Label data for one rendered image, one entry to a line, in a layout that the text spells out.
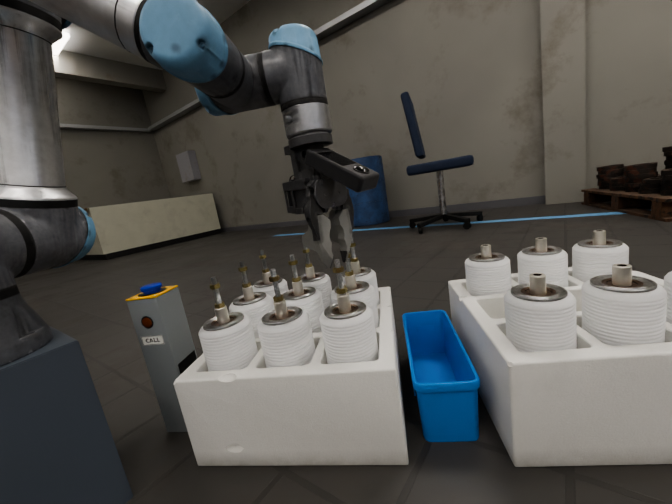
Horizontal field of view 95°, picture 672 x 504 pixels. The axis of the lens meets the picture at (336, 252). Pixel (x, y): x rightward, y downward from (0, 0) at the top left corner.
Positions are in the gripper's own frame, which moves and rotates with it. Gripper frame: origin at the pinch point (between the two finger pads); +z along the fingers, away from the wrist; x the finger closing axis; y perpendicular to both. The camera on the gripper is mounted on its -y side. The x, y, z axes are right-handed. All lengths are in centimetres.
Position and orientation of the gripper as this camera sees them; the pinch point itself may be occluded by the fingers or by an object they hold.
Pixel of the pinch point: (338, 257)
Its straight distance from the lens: 52.3
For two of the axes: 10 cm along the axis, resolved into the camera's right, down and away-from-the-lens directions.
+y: -7.0, -0.3, 7.1
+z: 1.6, 9.7, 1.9
